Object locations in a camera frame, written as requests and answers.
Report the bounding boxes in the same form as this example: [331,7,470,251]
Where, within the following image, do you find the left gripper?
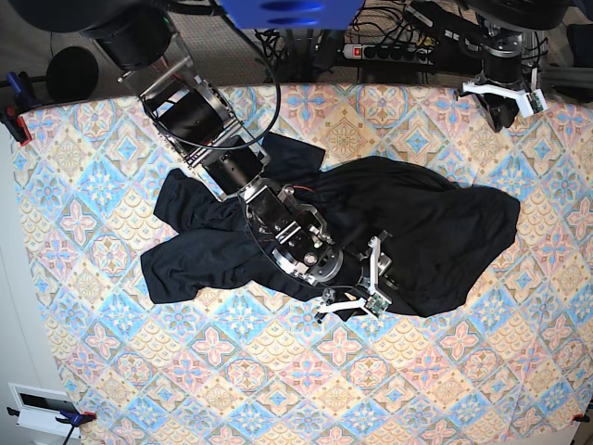
[461,72,548,131]

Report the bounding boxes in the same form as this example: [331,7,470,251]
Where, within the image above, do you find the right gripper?
[319,234,392,323]

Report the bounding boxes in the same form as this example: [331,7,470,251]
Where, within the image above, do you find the black t-shirt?
[140,133,520,317]

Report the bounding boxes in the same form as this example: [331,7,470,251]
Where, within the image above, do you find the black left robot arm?
[458,1,592,133]

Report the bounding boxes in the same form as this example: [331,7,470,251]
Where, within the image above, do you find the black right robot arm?
[13,1,395,320]

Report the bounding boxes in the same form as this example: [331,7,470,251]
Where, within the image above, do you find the white power strip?
[342,43,433,66]

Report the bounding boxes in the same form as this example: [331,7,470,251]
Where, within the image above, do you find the patterned colourful tablecloth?
[11,85,592,444]

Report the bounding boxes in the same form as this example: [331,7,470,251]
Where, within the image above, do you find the red table clamp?
[0,106,32,146]

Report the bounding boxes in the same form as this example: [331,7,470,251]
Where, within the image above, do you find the white wall outlet box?
[8,382,76,438]

